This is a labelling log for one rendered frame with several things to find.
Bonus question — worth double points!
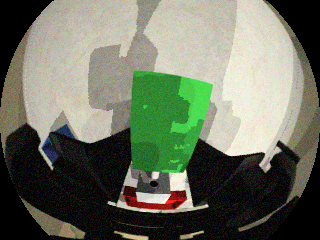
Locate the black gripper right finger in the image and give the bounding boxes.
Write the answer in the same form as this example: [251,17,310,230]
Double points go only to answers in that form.
[185,137,265,208]

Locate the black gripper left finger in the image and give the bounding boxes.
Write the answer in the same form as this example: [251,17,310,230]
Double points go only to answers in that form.
[49,128,132,204]

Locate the red tray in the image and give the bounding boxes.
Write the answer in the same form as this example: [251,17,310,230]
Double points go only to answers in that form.
[123,185,188,211]

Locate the blue tray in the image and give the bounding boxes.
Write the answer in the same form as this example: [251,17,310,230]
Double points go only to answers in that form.
[41,124,76,164]

